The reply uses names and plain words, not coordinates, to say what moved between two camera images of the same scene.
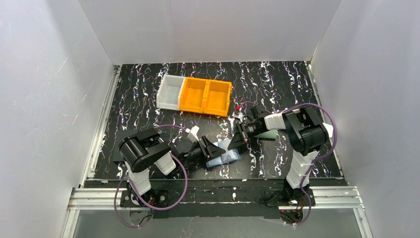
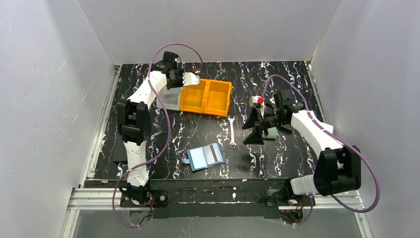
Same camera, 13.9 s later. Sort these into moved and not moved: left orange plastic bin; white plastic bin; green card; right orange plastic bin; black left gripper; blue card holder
Moved: blue card holder; black left gripper
Not moved: left orange plastic bin; right orange plastic bin; green card; white plastic bin
